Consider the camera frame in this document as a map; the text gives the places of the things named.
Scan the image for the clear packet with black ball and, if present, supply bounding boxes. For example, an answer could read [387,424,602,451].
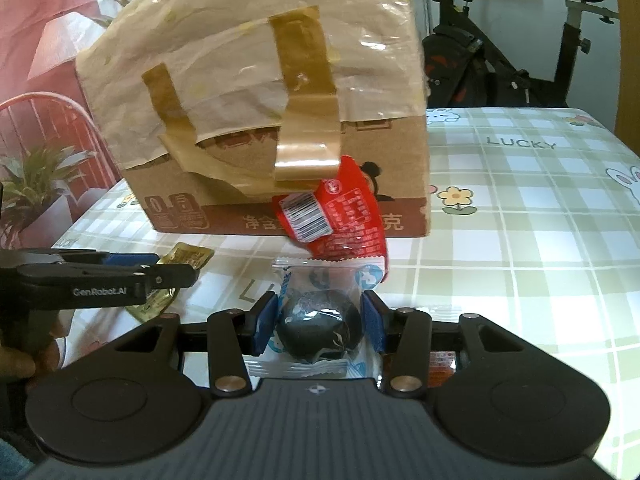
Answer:
[245,255,391,381]

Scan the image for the orange wire chair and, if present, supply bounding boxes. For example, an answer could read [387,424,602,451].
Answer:
[0,91,121,186]

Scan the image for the black exercise bike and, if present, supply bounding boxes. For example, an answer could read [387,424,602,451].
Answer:
[420,0,618,109]

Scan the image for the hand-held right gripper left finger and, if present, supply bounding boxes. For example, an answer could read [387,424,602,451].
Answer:
[112,292,278,398]

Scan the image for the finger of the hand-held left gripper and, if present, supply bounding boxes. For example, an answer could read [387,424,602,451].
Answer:
[132,262,197,301]
[65,251,161,267]

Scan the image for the olive gold snack packet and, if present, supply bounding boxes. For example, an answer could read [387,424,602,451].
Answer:
[125,241,215,328]

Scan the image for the potted green plant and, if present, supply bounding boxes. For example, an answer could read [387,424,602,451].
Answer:
[0,145,98,251]

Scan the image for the paper-covered cardboard box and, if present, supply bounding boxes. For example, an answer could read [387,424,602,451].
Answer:
[75,0,432,238]

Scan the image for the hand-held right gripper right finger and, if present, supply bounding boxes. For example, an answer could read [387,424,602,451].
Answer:
[361,290,531,397]

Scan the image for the green checked tablecloth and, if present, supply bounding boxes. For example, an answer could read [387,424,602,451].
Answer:
[50,106,640,480]

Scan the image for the red snack packet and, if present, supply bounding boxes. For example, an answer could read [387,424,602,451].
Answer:
[271,155,391,286]

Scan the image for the person's left hand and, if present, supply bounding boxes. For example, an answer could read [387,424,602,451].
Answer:
[0,320,67,386]

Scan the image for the small orange sachet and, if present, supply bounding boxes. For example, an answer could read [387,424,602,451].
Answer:
[429,351,457,388]

